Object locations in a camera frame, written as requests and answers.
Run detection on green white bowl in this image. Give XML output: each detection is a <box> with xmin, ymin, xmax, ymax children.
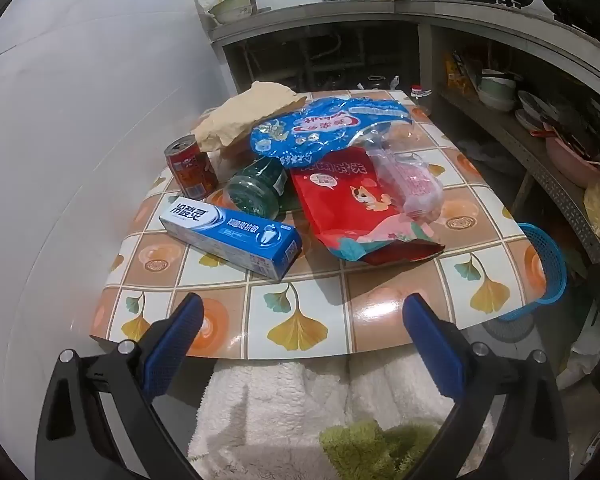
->
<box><xmin>477</xmin><ymin>70</ymin><xmax>523</xmax><ymax>111</ymax></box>

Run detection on blue snack bag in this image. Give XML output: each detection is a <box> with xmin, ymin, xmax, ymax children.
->
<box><xmin>250</xmin><ymin>97</ymin><xmax>413</xmax><ymax>170</ymax></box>

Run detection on white fleece clothing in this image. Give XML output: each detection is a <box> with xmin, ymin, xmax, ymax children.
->
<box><xmin>187</xmin><ymin>350</ymin><xmax>496</xmax><ymax>480</ymax></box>

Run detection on grey rag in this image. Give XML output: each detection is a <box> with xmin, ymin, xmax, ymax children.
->
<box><xmin>460</xmin><ymin>140</ymin><xmax>511</xmax><ymax>161</ymax></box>

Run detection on yellow snack packets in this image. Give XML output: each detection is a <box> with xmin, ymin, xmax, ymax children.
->
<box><xmin>445</xmin><ymin>52</ymin><xmax>481</xmax><ymax>98</ymax></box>

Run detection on concrete kitchen counter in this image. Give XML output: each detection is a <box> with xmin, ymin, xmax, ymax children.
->
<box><xmin>207</xmin><ymin>0</ymin><xmax>600</xmax><ymax>286</ymax></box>

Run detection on ginkgo print tablecloth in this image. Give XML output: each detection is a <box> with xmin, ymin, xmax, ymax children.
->
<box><xmin>91</xmin><ymin>89</ymin><xmax>548</xmax><ymax>361</ymax></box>

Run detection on green glass jar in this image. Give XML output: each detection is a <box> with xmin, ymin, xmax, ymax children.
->
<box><xmin>225</xmin><ymin>156</ymin><xmax>301</xmax><ymax>221</ymax></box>

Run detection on pink basin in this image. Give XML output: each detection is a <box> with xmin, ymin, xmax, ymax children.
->
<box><xmin>545</xmin><ymin>132</ymin><xmax>600</xmax><ymax>186</ymax></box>

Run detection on beige paper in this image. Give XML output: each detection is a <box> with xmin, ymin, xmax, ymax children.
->
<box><xmin>191</xmin><ymin>80</ymin><xmax>308</xmax><ymax>153</ymax></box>

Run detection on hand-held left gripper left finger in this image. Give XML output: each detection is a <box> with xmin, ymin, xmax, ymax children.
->
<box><xmin>34</xmin><ymin>292</ymin><xmax>206</xmax><ymax>480</ymax></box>

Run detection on stack of plates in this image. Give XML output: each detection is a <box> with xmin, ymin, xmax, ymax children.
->
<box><xmin>515</xmin><ymin>91</ymin><xmax>556</xmax><ymax>133</ymax></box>

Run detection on blue white toothpaste box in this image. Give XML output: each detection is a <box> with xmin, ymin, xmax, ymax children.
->
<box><xmin>158</xmin><ymin>195</ymin><xmax>303</xmax><ymax>282</ymax></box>

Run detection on red snack bag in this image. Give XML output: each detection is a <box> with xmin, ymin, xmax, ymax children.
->
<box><xmin>290</xmin><ymin>147</ymin><xmax>446</xmax><ymax>266</ymax></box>

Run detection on green fleece cloth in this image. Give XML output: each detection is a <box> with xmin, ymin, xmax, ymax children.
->
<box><xmin>320</xmin><ymin>420</ymin><xmax>446</xmax><ymax>480</ymax></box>

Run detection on blue plastic basket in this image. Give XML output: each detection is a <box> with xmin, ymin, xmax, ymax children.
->
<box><xmin>497</xmin><ymin>222</ymin><xmax>568</xmax><ymax>322</ymax></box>

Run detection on red drink can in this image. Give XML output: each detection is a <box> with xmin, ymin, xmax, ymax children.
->
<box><xmin>164</xmin><ymin>135</ymin><xmax>220</xmax><ymax>201</ymax></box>

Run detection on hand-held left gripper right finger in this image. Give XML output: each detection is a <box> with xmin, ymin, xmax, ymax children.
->
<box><xmin>402</xmin><ymin>292</ymin><xmax>571</xmax><ymax>480</ymax></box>

